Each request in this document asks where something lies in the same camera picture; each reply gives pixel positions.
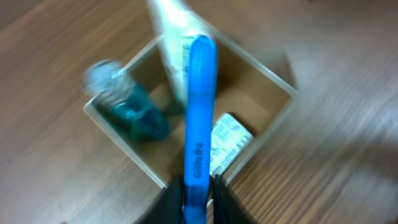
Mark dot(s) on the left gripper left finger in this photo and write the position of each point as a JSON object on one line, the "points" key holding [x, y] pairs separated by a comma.
{"points": [[167, 207]]}

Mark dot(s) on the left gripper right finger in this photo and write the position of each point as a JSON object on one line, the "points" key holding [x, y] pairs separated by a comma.
{"points": [[227, 209]]}

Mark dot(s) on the green white small box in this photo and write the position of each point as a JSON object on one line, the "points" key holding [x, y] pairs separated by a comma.
{"points": [[228, 139]]}

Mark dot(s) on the blue mouthwash bottle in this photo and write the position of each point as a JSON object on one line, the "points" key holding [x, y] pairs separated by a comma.
{"points": [[125, 100]]}

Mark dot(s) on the blue disposable razor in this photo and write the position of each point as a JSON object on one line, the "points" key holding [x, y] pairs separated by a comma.
{"points": [[201, 87]]}

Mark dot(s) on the white lotion tube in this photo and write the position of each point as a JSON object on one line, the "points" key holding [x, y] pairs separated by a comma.
{"points": [[176, 25]]}

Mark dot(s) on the white open cardboard box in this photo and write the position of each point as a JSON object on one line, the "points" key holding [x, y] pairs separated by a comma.
{"points": [[249, 91]]}

